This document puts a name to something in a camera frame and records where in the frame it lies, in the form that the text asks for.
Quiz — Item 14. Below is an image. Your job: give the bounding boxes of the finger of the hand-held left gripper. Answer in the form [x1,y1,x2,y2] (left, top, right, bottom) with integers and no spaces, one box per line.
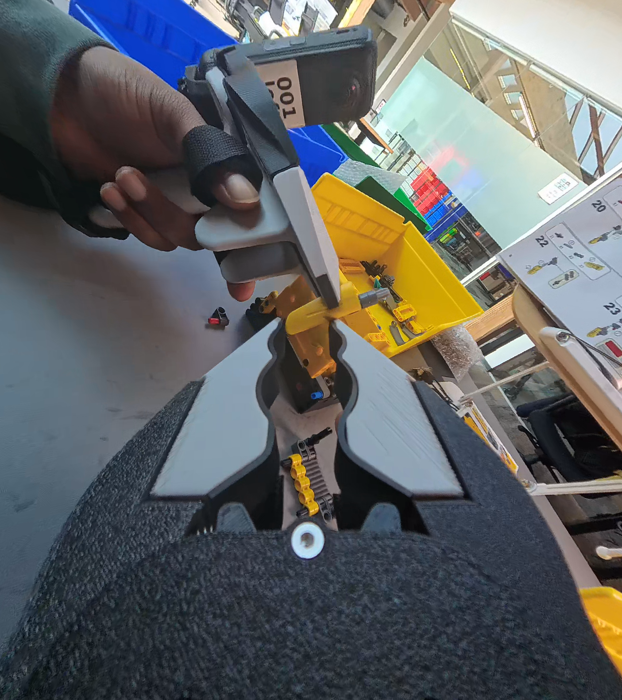
[271,166,342,310]

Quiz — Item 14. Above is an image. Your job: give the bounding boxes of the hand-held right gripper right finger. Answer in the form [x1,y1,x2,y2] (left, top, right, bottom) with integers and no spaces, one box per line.
[330,320,465,499]

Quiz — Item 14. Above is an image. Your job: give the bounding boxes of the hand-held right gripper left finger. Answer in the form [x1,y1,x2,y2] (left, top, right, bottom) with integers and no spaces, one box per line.
[150,319,285,499]

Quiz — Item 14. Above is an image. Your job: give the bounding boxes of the yellow lego beam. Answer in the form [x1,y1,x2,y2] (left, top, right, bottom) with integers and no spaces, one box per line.
[285,281,363,334]

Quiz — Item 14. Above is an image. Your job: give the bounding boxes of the lego instruction booklet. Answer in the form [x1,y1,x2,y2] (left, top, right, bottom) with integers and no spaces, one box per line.
[497,178,622,384]

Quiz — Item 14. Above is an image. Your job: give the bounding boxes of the person's left forearm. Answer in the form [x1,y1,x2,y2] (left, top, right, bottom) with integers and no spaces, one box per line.
[0,0,117,209]

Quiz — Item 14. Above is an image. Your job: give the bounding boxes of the black lego parts cluster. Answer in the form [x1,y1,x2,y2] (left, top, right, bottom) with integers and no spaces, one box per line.
[361,260,403,303]

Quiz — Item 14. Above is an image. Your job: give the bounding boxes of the lego sticker sheet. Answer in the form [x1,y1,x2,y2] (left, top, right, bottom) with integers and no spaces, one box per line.
[461,404,519,474]

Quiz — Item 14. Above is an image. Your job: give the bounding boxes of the grey ribbed lego subassembly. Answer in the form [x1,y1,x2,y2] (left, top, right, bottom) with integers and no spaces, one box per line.
[281,428,340,521]

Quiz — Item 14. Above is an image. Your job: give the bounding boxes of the yellow lego robot model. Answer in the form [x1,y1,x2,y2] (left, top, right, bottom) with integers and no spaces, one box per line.
[245,276,394,413]

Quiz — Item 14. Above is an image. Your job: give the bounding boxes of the person's left hand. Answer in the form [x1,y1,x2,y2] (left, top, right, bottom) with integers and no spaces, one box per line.
[48,45,262,303]

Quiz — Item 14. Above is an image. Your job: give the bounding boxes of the green plastic bin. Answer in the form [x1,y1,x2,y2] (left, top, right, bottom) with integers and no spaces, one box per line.
[355,175,432,235]
[322,123,383,167]

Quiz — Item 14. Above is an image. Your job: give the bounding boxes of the large bubble wrap sheet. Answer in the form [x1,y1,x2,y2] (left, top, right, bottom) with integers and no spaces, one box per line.
[333,159,407,195]

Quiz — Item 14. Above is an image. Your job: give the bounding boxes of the yellow plastic bin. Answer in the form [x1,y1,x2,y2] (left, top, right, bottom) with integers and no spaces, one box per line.
[311,174,484,359]

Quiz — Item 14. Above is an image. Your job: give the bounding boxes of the small bubble wrap piece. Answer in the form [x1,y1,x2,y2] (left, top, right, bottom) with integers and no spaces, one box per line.
[431,324,484,382]

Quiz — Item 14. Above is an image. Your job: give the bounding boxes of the stack of coloured crates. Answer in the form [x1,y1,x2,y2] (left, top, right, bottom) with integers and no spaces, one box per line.
[409,166,500,263]

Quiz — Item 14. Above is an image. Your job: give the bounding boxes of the blue plastic bin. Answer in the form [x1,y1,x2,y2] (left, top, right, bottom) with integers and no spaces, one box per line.
[69,0,350,188]

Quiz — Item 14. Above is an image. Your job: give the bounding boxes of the white paper notice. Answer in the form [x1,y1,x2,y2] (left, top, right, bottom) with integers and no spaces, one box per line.
[538,172,580,205]

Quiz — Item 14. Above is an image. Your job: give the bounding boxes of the black cable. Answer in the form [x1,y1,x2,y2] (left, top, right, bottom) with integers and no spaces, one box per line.
[409,366,454,403]

